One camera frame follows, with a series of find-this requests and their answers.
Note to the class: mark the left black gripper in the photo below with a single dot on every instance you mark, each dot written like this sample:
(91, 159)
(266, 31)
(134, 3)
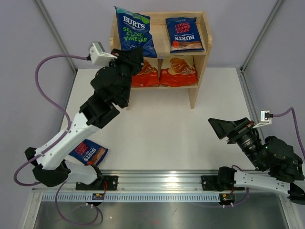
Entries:
(132, 58)

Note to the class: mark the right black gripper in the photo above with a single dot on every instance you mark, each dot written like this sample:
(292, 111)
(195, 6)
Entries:
(222, 128)

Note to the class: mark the blue Burts sea salt bag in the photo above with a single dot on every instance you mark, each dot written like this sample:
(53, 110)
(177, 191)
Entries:
(134, 31)

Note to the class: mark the cassava chips bag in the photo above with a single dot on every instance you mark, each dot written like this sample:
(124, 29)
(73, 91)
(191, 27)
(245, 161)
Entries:
(178, 71)
(149, 75)

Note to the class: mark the blue Burts chilli bag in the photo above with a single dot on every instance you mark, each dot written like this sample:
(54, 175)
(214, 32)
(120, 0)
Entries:
(184, 35)
(89, 152)

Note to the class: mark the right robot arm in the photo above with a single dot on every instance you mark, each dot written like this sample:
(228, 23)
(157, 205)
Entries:
(275, 157)

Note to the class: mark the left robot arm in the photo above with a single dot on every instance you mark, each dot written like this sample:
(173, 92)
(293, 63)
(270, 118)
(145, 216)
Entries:
(112, 86)

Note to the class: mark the wooden two-tier shelf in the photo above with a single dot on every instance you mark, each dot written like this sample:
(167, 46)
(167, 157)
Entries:
(161, 40)

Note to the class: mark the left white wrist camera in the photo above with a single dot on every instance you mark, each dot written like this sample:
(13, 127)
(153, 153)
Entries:
(98, 56)

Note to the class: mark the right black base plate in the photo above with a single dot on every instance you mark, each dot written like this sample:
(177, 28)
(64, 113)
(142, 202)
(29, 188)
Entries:
(219, 183)

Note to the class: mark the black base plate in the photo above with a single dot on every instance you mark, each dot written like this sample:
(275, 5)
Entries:
(108, 183)
(219, 183)

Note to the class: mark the aluminium mounting rail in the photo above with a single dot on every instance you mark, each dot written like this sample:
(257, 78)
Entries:
(152, 181)

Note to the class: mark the left aluminium frame post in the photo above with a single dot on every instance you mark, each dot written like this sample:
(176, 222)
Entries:
(50, 25)

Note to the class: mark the aluminium frame post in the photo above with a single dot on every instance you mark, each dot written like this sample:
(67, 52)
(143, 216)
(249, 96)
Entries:
(262, 33)
(50, 25)

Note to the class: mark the white slotted cable duct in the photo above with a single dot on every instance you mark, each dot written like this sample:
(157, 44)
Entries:
(133, 197)

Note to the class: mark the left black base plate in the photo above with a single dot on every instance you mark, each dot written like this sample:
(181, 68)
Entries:
(108, 183)

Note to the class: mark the right aluminium frame post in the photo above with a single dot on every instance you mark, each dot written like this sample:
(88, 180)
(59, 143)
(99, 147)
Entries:
(262, 33)

